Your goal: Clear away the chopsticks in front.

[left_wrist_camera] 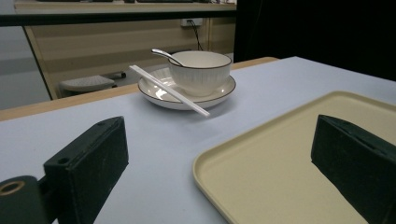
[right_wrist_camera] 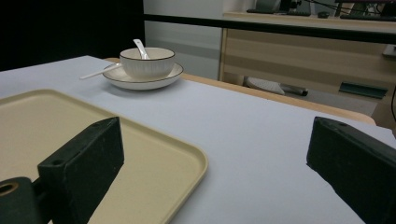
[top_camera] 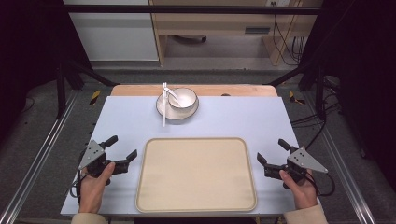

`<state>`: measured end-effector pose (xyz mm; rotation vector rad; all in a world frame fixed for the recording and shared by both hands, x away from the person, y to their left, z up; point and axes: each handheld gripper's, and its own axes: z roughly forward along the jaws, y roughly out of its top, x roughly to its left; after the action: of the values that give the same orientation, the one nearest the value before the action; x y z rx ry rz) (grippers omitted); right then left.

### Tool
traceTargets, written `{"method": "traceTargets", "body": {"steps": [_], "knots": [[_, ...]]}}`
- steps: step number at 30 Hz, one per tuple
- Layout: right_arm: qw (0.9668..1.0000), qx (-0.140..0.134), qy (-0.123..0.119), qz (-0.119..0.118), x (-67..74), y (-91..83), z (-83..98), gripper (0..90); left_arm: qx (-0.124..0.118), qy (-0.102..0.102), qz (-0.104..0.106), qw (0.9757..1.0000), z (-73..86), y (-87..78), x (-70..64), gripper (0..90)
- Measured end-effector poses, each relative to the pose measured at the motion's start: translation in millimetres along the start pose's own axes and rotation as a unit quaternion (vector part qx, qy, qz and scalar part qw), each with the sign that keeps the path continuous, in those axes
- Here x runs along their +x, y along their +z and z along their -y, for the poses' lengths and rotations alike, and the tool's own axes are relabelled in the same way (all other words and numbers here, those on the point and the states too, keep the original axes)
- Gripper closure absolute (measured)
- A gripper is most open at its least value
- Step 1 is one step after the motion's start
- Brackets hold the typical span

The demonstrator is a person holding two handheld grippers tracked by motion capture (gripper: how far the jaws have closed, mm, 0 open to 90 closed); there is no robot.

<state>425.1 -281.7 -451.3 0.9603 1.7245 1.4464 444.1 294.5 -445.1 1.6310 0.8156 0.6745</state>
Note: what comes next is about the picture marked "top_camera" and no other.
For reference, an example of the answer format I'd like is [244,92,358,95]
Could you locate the person's right hand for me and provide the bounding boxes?
[278,169,318,211]

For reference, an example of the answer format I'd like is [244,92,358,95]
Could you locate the white bowl dark rim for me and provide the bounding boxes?
[167,87,199,110]

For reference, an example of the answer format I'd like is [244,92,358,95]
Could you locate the white spoon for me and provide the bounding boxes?
[163,86,182,105]

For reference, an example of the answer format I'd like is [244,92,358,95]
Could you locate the hanging black cables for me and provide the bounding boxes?
[272,1,305,67]

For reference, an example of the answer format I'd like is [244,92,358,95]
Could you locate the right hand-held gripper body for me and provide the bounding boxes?
[263,146,329,189]

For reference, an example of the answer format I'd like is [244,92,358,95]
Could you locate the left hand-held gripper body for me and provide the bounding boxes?
[78,139,130,187]

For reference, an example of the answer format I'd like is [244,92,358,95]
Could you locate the black floor cables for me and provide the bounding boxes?
[290,76,342,151]

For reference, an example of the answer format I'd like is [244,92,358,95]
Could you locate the black metal stand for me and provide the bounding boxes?
[266,57,328,121]
[55,58,121,119]

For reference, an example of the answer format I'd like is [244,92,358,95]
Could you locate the white cabinet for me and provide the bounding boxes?
[63,0,160,63]

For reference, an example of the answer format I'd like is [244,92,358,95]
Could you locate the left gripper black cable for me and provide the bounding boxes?
[69,172,89,201]

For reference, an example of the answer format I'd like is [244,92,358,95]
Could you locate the white plate dark rim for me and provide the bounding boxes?
[155,91,200,121]

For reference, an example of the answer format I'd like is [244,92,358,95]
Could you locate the black horizontal frame bar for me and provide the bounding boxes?
[61,4,322,16]

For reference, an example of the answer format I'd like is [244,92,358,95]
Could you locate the person's left hand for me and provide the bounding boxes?
[78,161,116,215]

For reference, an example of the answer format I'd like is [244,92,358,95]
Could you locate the aluminium floor rail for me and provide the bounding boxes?
[302,92,378,224]
[0,90,79,224]

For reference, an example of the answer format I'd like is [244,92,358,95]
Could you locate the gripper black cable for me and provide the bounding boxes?
[69,172,89,201]
[306,169,337,198]

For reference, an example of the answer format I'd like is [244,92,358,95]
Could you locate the light wooden desk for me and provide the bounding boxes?
[148,0,324,67]

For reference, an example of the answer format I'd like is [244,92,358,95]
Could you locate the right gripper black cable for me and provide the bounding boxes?
[306,169,337,198]

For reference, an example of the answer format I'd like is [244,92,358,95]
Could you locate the beige rectangular tray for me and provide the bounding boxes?
[134,136,259,214]

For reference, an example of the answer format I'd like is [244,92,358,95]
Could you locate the black curtain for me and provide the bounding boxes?
[299,0,396,190]
[0,0,93,143]

